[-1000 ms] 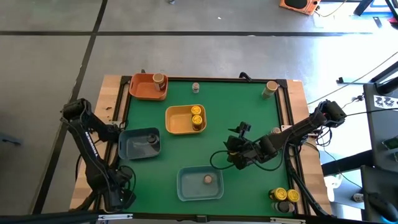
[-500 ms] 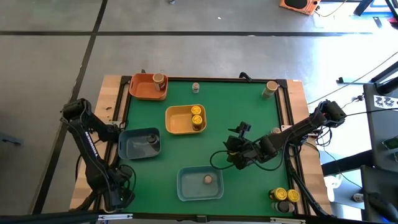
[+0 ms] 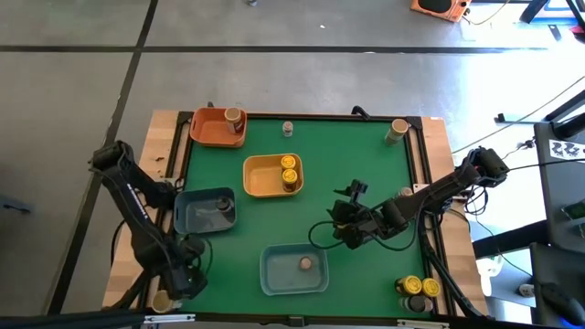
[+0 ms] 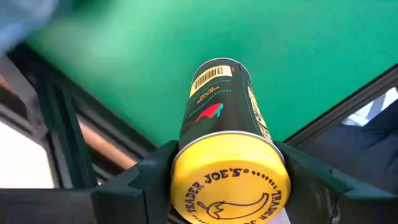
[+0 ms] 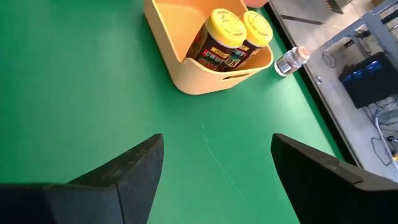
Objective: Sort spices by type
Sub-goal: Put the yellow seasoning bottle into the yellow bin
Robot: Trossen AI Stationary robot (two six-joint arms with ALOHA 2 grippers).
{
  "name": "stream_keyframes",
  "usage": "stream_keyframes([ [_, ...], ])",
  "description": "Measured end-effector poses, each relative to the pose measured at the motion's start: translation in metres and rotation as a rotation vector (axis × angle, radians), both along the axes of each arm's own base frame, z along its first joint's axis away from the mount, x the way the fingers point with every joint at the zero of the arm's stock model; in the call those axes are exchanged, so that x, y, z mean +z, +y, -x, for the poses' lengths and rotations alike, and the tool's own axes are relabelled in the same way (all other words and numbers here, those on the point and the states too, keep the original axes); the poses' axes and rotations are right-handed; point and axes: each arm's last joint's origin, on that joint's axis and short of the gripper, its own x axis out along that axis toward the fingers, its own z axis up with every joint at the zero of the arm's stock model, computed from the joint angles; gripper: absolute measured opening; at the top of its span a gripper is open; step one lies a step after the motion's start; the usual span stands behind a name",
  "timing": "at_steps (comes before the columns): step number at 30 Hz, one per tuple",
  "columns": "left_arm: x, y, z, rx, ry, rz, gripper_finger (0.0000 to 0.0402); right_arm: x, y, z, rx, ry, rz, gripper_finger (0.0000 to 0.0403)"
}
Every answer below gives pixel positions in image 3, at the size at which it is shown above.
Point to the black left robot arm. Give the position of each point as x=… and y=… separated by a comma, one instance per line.
x=132, y=201

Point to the dark grey desk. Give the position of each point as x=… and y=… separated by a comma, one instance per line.
x=562, y=201

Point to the white printed marker sheet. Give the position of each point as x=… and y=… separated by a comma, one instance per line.
x=566, y=150

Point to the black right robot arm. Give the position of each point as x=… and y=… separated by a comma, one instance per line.
x=439, y=192

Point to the green table mat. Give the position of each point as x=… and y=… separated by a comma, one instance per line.
x=274, y=219

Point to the silver metal bracket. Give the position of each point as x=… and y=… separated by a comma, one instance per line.
x=422, y=324
x=169, y=318

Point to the black stand legs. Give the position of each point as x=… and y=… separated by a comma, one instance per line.
x=532, y=11

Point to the dark side panel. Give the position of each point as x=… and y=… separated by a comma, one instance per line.
x=544, y=274

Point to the yellow plastic bin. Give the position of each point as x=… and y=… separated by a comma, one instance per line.
x=262, y=178

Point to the orange plastic bin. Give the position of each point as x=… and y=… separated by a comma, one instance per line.
x=210, y=132

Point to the orange speaker box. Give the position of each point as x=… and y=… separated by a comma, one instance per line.
x=452, y=13

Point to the dark blue plastic bin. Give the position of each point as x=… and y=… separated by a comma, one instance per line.
x=201, y=215

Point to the black table frame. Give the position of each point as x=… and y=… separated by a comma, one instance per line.
x=329, y=117

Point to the red flat floor object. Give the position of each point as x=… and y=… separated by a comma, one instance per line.
x=578, y=30

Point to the light teal plastic bin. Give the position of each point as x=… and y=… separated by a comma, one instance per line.
x=283, y=274

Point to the black desk beam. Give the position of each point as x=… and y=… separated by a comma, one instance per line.
x=507, y=240

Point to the tan-lidded spice jar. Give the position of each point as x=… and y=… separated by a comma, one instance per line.
x=233, y=114
x=161, y=301
x=398, y=128

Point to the large black table clamp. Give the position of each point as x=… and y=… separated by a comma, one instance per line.
x=358, y=109

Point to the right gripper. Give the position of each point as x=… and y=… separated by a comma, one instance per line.
x=358, y=217

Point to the small cork-stoppered glass jar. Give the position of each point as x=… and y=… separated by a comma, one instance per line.
x=406, y=192
x=305, y=263
x=287, y=128

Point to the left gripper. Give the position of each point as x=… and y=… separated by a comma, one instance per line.
x=187, y=283

